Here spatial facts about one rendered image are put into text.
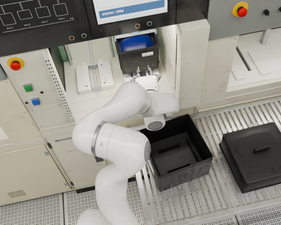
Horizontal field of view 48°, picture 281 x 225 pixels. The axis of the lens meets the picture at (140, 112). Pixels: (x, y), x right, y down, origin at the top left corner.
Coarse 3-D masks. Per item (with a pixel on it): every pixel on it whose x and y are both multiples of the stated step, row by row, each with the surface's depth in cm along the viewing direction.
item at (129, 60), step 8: (136, 32) 166; (144, 32) 168; (152, 32) 169; (152, 40) 176; (144, 48) 165; (152, 48) 166; (120, 56) 166; (128, 56) 168; (136, 56) 169; (144, 56) 170; (152, 56) 171; (120, 64) 177; (128, 64) 173; (136, 64) 174; (144, 64) 175; (152, 64) 176; (128, 72) 178
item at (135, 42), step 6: (138, 36) 170; (144, 36) 171; (126, 42) 173; (132, 42) 173; (138, 42) 174; (144, 42) 175; (150, 42) 176; (120, 48) 175; (126, 48) 176; (132, 48) 177; (138, 48) 178
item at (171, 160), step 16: (144, 128) 157; (176, 128) 167; (192, 128) 161; (160, 144) 170; (176, 144) 166; (192, 144) 168; (160, 160) 164; (176, 160) 163; (192, 160) 162; (208, 160) 145; (160, 176) 141; (176, 176) 147; (192, 176) 153
